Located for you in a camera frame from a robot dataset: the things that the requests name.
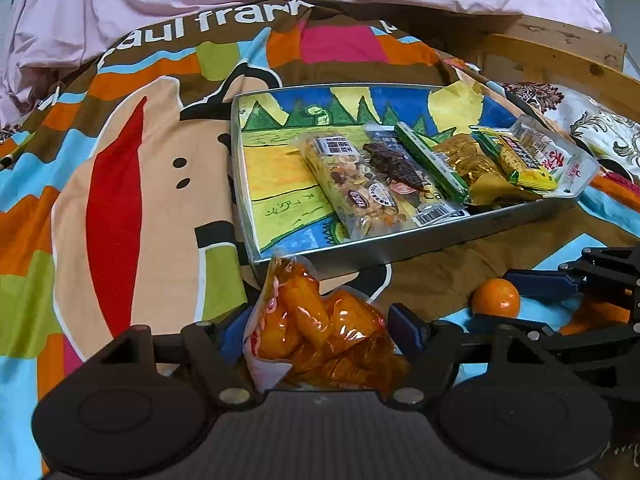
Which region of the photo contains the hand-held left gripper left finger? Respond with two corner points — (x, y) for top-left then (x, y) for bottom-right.
(86, 305), (262, 408)

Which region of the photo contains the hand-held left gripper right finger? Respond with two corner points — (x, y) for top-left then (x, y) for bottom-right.
(387, 302), (553, 408)

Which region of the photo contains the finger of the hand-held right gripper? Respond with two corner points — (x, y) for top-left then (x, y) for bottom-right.
(501, 259), (590, 302)
(466, 311), (640, 362)

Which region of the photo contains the tangerine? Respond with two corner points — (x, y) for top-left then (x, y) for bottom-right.
(471, 279), (521, 319)

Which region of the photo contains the orange snack packet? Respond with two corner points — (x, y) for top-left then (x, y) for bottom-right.
(242, 255), (412, 394)

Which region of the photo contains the dark blue snack packet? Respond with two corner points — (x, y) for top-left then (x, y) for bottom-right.
(367, 122), (474, 229)

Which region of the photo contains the white red-print snack packet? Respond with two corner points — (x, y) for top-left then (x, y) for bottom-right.
(507, 113), (601, 197)

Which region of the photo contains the yellow green snack packet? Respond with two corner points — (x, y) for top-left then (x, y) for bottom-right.
(472, 127), (559, 192)

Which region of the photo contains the clear cracker packet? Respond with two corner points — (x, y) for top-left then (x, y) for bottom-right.
(432, 132), (502, 187)

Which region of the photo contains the clear nut mix packet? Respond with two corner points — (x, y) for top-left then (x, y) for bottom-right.
(292, 132), (402, 244)

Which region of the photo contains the green white snack packet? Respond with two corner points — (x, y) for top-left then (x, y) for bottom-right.
(394, 121), (471, 202)

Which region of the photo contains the metal tray with dinosaur drawing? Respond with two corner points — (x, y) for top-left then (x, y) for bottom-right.
(230, 81), (601, 275)

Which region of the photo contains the floral satin quilt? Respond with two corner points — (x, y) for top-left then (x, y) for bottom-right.
(500, 81), (640, 192)

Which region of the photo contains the printed cartoon blanket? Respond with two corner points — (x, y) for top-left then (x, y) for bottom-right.
(0, 0), (640, 480)

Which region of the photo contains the wooden box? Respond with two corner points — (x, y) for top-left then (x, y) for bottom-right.
(500, 12), (627, 67)

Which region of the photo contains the wooden bed rail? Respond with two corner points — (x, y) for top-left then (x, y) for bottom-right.
(475, 32), (640, 112)

